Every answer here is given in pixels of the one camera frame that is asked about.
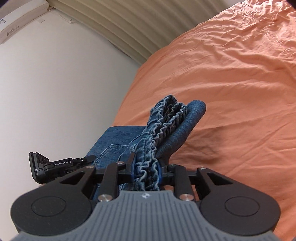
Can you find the orange bed sheet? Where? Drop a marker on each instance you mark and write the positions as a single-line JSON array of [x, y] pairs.
[[231, 92]]

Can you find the beige pleated curtain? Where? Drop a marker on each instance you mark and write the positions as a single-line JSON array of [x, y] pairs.
[[138, 25]]

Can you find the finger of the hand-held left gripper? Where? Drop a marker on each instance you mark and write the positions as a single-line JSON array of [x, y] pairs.
[[87, 159]]

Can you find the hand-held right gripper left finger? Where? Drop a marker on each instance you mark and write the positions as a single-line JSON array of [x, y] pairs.
[[132, 167]]

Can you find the white air conditioner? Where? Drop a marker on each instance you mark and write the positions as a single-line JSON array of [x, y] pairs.
[[20, 18]]

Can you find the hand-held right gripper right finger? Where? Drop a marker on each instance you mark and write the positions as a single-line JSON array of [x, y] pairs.
[[160, 174]]

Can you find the blue denim pants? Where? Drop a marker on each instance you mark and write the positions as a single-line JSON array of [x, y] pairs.
[[172, 120]]

